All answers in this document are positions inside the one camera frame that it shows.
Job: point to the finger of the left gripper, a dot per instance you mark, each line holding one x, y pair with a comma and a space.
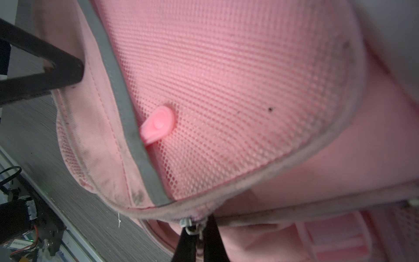
55, 67

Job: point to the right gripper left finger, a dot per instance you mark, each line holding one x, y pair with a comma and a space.
186, 248

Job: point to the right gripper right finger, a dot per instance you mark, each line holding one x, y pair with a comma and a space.
214, 250

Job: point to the pink student backpack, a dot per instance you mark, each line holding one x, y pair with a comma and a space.
294, 123

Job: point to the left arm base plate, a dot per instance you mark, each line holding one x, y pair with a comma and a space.
29, 227

